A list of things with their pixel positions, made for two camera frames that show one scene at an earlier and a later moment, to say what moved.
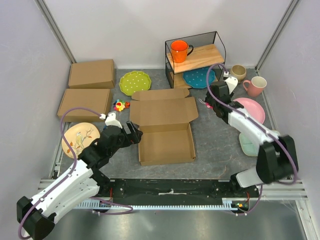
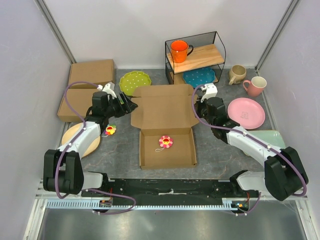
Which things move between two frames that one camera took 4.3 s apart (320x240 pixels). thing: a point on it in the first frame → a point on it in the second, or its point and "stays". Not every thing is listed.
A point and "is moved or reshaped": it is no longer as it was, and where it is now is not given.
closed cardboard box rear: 92,74 stays
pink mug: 256,86 stays
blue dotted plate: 197,78 stays
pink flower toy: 208,105 is moved or reshaped
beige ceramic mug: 238,71 stays
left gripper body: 130,138 → 116,109
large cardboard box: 163,116 is moved or reshaped
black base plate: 175,192 stays
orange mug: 179,50 stays
